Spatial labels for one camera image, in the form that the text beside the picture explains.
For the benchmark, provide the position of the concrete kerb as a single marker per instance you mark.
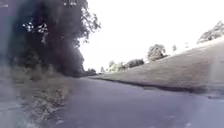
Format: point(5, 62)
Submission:
point(160, 88)

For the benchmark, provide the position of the dry grass slope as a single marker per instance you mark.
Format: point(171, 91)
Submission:
point(186, 70)

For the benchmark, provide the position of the clump of low trees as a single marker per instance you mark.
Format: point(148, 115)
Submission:
point(131, 63)

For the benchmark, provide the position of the grey asphalt road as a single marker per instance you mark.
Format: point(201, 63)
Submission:
point(126, 106)

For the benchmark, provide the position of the leaf-strewn grass verge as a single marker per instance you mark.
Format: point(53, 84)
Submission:
point(36, 93)

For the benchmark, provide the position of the wood of dark trees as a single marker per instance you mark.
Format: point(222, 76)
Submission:
point(50, 40)

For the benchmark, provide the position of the trees on slope crest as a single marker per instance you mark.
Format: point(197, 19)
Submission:
point(211, 33)

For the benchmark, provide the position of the round tree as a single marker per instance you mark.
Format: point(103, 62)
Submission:
point(156, 52)

